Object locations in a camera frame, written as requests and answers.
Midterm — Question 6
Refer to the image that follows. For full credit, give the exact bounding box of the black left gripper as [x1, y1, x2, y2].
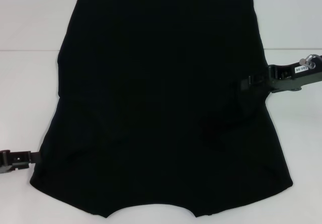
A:
[0, 150, 41, 176]

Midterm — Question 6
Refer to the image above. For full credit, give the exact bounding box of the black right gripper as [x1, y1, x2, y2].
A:
[238, 56, 322, 93]

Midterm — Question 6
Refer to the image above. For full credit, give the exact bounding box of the black t-shirt with white print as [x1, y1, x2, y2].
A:
[29, 0, 295, 211]

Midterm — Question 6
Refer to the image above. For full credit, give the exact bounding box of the right arm cable with connector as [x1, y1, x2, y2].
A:
[299, 54, 322, 69]

